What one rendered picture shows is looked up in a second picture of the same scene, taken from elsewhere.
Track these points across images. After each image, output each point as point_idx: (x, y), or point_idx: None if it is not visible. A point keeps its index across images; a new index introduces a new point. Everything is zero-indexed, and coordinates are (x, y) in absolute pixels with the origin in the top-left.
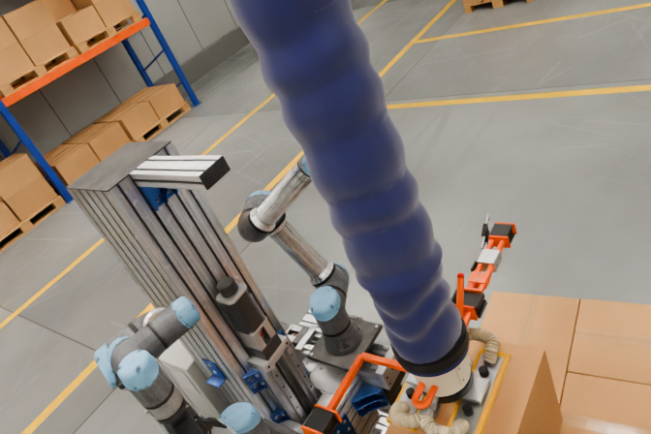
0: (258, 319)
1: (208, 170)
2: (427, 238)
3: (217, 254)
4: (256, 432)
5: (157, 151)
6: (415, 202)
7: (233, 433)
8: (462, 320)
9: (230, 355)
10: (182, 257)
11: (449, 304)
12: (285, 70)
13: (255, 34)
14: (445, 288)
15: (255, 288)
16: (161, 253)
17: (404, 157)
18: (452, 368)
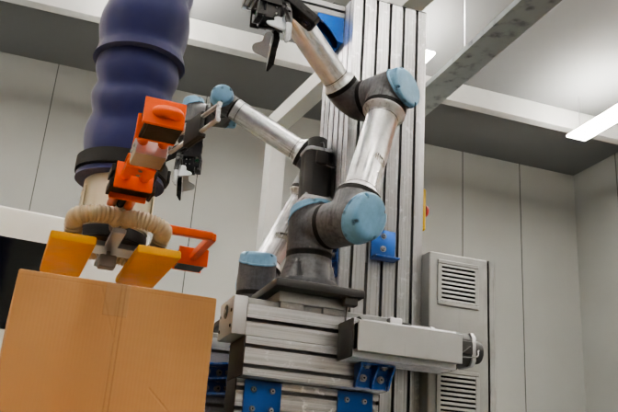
0: (302, 188)
1: None
2: (99, 22)
3: (339, 116)
4: (238, 268)
5: (348, 3)
6: None
7: (173, 177)
8: (92, 147)
9: None
10: (329, 105)
11: (94, 111)
12: None
13: None
14: (95, 86)
15: (342, 175)
16: (325, 95)
17: None
18: (79, 184)
